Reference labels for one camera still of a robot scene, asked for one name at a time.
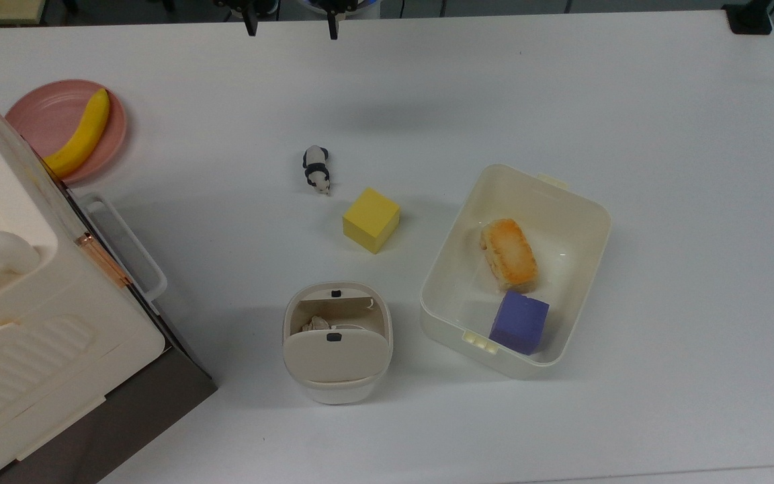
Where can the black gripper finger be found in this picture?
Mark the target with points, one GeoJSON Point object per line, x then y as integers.
{"type": "Point", "coordinates": [333, 25]}
{"type": "Point", "coordinates": [250, 21]}

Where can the beige trash can lid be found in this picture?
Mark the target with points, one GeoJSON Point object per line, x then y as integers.
{"type": "Point", "coordinates": [333, 356]}

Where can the crumpled paper trash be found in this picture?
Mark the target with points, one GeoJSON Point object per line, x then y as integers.
{"type": "Point", "coordinates": [316, 323]}

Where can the white small trash can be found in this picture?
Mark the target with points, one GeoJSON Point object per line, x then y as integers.
{"type": "Point", "coordinates": [336, 393]}

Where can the black and white panda toy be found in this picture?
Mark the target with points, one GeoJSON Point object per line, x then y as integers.
{"type": "Point", "coordinates": [316, 169]}

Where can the yellow cube block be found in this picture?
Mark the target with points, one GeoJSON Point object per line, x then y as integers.
{"type": "Point", "coordinates": [370, 218]}

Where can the yellow banana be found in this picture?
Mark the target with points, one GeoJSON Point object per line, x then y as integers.
{"type": "Point", "coordinates": [84, 138]}

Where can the pink round plate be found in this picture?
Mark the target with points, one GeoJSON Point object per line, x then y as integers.
{"type": "Point", "coordinates": [44, 117]}

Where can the white rectangular plastic bin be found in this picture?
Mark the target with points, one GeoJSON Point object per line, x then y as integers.
{"type": "Point", "coordinates": [548, 202]}

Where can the orange toasted bread piece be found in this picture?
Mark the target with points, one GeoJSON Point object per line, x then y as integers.
{"type": "Point", "coordinates": [509, 254]}

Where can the purple cube block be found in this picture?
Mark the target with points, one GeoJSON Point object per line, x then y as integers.
{"type": "Point", "coordinates": [520, 321]}

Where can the large white storage box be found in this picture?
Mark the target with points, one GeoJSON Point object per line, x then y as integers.
{"type": "Point", "coordinates": [37, 323]}

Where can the black table clamp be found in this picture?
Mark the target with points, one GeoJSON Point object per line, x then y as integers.
{"type": "Point", "coordinates": [750, 19]}

